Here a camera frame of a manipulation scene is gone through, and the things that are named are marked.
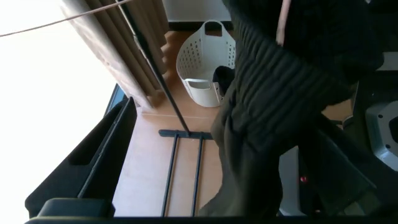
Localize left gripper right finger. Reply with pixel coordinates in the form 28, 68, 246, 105
298, 114, 398, 218

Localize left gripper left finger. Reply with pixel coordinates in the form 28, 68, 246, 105
24, 96, 138, 218

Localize black shorts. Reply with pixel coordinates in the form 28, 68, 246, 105
198, 0, 386, 218

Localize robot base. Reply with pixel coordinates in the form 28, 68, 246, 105
277, 100, 398, 218

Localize black clothes rack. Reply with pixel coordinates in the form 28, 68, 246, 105
118, 0, 215, 218

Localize white laundry basket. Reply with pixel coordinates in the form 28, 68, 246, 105
175, 19, 238, 108

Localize heap of clothes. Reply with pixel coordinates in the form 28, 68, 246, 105
211, 65, 236, 98

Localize brown curtain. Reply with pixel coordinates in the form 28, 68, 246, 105
60, 0, 171, 110

